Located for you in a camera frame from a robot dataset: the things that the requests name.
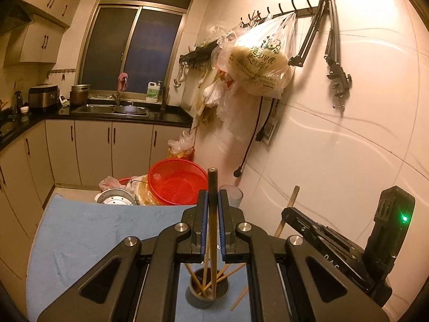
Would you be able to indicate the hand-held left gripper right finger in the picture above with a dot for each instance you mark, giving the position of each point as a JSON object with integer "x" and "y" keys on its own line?
{"x": 221, "y": 228}

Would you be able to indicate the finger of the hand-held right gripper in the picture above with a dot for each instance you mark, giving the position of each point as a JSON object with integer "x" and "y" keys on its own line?
{"x": 301, "y": 221}

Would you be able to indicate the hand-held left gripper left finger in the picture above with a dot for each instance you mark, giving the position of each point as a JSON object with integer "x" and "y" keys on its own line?
{"x": 203, "y": 228}

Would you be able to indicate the brown wooden chopstick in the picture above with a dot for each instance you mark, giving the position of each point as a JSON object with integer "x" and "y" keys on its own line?
{"x": 212, "y": 208}
{"x": 293, "y": 196}

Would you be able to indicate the dark perforated utensil holder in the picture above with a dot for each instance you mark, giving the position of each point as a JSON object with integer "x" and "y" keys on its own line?
{"x": 201, "y": 303}

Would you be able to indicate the clear glass pitcher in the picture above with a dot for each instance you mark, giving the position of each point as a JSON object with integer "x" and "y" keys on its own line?
{"x": 234, "y": 196}

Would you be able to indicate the red plastic basket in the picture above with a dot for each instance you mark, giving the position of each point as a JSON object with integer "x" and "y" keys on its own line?
{"x": 177, "y": 184}

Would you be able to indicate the white plastic bag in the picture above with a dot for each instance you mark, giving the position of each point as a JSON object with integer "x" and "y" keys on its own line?
{"x": 181, "y": 146}

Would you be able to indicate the metal steamer pot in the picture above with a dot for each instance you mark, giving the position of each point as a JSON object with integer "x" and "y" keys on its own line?
{"x": 114, "y": 198}

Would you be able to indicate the black kitchen countertop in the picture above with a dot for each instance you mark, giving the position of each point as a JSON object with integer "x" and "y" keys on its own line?
{"x": 167, "y": 117}

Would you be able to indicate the blue tablecloth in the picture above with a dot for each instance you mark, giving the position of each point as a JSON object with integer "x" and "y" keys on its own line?
{"x": 83, "y": 234}

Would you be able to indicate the hanging plastic bags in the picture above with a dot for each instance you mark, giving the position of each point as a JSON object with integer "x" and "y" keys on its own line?
{"x": 228, "y": 107}

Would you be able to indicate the beige lower cabinets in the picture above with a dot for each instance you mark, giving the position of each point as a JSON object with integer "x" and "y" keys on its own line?
{"x": 94, "y": 154}

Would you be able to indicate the beige cabinets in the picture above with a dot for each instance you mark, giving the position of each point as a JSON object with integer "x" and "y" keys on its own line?
{"x": 43, "y": 37}
{"x": 94, "y": 154}

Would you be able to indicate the dark countertop chopstick holder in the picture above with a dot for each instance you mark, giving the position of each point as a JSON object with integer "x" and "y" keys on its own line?
{"x": 163, "y": 97}

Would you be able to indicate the white detergent bottle green label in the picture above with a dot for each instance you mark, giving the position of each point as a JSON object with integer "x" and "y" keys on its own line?
{"x": 152, "y": 92}

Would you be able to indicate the metal faucet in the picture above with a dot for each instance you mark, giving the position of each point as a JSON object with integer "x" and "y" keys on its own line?
{"x": 116, "y": 99}

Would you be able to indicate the steel kitchen sink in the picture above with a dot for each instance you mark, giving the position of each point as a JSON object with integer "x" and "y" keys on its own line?
{"x": 100, "y": 109}

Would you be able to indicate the large printed plastic bag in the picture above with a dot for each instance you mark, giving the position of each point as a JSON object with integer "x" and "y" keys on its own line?
{"x": 258, "y": 63}

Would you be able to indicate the pink cloth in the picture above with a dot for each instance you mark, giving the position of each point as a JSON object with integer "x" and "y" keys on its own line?
{"x": 123, "y": 80}

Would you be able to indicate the brown metal pot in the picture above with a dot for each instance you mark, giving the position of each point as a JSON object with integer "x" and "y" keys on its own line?
{"x": 79, "y": 95}

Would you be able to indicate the small white device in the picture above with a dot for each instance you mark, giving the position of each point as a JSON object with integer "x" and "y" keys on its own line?
{"x": 63, "y": 100}

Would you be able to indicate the kitchen window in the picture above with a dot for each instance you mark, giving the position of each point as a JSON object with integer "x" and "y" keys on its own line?
{"x": 134, "y": 40}

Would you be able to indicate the silver bread maker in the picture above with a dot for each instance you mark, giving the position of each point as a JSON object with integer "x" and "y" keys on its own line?
{"x": 43, "y": 99}

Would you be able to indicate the dark metal kettle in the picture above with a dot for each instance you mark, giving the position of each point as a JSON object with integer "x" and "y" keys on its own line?
{"x": 18, "y": 102}

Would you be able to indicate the beige upper cabinets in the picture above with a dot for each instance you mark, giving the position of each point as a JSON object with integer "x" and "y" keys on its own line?
{"x": 43, "y": 37}

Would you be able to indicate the range hood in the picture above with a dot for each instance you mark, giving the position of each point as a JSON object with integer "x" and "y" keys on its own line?
{"x": 16, "y": 20}

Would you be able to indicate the wall power socket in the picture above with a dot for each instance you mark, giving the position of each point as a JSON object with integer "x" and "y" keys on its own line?
{"x": 268, "y": 129}

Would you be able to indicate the black wall shelf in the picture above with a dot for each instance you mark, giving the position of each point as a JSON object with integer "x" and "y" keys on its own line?
{"x": 197, "y": 53}

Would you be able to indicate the black wall hook rail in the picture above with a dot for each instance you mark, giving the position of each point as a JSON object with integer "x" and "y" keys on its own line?
{"x": 301, "y": 10}

